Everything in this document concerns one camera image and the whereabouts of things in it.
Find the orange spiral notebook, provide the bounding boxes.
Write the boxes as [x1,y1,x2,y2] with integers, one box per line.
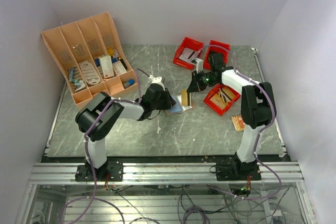
[232,114,245,132]

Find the gold credit card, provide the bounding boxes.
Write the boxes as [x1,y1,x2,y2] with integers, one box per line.
[181,89,192,106]

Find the aluminium rail frame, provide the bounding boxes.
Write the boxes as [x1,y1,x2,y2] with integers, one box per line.
[23,162,318,223]

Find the white cards stack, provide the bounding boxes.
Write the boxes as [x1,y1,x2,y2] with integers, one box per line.
[179,48,197,64]

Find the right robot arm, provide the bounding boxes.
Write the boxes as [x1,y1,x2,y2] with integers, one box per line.
[187,54,276,180]

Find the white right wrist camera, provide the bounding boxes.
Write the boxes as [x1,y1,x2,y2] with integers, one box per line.
[193,58,204,73]

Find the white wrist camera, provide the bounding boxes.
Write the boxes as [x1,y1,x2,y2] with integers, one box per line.
[149,75,165,88]
[193,58,204,73]

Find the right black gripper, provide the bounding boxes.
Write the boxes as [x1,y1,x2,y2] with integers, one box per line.
[187,69,217,93]

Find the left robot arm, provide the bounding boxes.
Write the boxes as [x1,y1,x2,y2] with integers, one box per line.
[75,84,176,182]

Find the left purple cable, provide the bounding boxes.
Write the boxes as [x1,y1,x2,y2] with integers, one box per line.
[57,68,155,224]

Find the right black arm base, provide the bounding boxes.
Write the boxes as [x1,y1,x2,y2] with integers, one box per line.
[209,160,261,181]

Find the yellow small item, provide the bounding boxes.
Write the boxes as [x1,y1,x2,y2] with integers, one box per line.
[107,48,118,58]

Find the loose cables under table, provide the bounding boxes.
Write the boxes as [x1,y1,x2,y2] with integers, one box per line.
[57,179,289,224]

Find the orange desk organizer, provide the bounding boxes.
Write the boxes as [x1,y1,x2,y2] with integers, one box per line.
[41,13,138,109]

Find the red bin with white cards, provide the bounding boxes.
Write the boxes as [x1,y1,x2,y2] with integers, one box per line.
[173,37,204,70]

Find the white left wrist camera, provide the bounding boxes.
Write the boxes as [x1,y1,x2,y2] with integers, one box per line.
[149,75,165,88]

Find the blue capped bottle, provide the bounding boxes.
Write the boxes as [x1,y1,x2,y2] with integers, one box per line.
[123,79,135,89]

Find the red bin with gold cards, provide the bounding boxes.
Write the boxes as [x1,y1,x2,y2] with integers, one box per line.
[203,84,240,116]

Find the pens bundle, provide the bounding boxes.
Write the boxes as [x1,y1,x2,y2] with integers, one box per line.
[68,67,86,93]

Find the white red box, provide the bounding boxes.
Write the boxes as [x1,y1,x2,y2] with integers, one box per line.
[99,55,114,79]

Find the red bin with black cards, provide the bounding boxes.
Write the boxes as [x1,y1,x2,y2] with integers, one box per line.
[203,40,230,70]

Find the white oval remote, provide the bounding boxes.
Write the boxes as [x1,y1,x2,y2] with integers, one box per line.
[78,60,100,86]

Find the white small box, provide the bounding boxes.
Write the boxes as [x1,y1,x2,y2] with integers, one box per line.
[113,61,127,75]

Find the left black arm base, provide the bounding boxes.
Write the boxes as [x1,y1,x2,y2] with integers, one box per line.
[75,161,123,182]

